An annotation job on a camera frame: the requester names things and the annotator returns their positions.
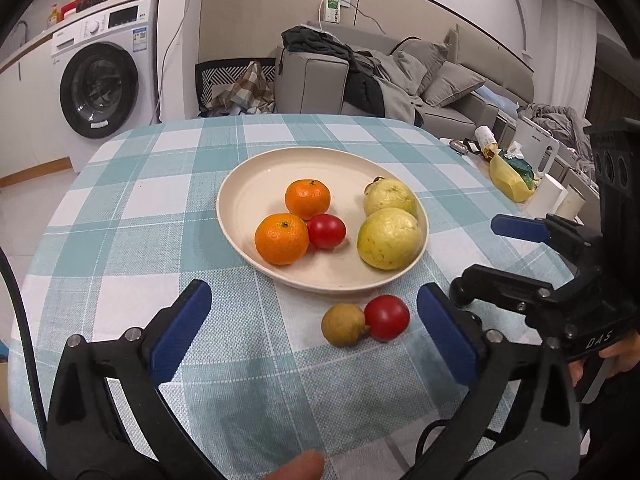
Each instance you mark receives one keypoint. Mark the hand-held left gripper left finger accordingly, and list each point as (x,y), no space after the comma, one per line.
(180,330)

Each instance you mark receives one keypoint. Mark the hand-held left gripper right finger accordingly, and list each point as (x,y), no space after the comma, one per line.
(445,330)

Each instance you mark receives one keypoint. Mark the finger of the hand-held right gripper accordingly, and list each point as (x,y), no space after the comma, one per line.
(500,290)
(520,227)

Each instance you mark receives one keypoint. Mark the red tomato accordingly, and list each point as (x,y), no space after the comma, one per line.
(326,231)
(386,318)

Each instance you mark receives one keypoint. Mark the brown longan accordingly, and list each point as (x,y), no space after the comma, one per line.
(344,325)

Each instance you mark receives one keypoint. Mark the yellow-green guava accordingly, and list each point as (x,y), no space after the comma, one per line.
(389,237)
(390,197)

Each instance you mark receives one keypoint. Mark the orange mandarin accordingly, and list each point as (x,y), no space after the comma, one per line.
(281,238)
(307,199)

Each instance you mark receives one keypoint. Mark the cream round plate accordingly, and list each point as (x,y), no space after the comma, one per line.
(260,185)

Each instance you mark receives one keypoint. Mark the person's right hand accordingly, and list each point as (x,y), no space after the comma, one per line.
(622,357)

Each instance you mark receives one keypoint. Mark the person's left hand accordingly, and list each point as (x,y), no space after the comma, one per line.
(297,467)

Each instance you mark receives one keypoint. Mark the white paper roll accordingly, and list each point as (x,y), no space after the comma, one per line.
(545,197)
(572,202)

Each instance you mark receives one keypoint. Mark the yellow plastic bag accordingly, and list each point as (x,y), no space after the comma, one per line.
(505,177)

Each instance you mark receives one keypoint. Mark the white appliance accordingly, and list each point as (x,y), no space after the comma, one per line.
(532,145)

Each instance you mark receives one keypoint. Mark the white bottle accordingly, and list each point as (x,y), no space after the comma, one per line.
(485,140)

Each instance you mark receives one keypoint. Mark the teal checked tablecloth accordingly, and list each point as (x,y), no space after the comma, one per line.
(150,240)

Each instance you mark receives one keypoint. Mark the grey blanket pile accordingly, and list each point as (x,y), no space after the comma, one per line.
(560,122)

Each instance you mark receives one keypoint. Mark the light blue cloth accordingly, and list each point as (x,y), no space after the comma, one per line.
(497,97)

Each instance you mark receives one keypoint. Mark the grey cushion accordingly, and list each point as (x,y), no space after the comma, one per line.
(452,85)
(417,62)

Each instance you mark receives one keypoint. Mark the grey sofa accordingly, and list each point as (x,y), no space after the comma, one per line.
(495,65)

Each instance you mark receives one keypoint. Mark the grey garment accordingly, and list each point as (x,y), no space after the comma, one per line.
(397,102)

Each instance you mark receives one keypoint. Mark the black patterned laundry basket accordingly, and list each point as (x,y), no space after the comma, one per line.
(206,85)

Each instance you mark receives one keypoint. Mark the plaid cloth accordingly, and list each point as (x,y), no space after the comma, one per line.
(247,90)

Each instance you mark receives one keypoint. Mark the white washing machine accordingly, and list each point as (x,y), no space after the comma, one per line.
(105,75)

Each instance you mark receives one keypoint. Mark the white kitchen cabinet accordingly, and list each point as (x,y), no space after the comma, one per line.
(25,110)

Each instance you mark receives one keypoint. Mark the dark clothes pile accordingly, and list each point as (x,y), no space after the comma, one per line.
(320,42)

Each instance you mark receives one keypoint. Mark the yellow soap bottle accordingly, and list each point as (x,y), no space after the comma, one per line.
(53,17)

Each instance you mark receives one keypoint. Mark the metal faucet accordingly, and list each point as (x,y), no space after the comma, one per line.
(22,30)

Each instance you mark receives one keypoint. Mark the red box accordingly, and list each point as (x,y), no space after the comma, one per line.
(72,7)

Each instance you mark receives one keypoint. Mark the white wall charger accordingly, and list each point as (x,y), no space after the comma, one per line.
(332,10)

